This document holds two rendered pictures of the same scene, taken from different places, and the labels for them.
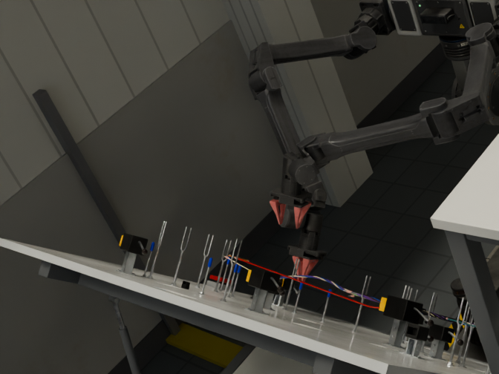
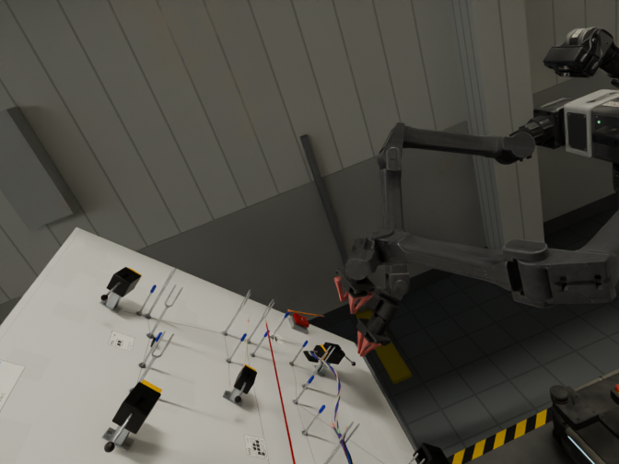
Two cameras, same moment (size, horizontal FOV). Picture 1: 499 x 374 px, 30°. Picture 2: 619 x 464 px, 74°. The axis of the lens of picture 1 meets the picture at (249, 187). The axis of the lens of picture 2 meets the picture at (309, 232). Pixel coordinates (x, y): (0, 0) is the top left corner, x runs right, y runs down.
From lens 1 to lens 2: 163 cm
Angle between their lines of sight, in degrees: 27
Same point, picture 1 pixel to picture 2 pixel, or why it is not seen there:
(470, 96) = (589, 256)
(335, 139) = (404, 243)
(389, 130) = (459, 258)
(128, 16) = (384, 99)
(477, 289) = not seen: outside the picture
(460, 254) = not seen: outside the picture
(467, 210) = not seen: outside the picture
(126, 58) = (375, 128)
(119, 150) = (354, 188)
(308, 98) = (507, 191)
